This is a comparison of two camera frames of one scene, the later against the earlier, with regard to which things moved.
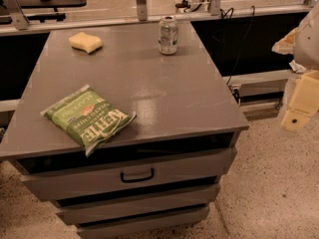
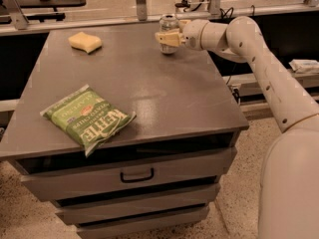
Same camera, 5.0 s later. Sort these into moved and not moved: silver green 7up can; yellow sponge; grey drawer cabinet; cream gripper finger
Moved: cream gripper finger
Not moved: yellow sponge; silver green 7up can; grey drawer cabinet
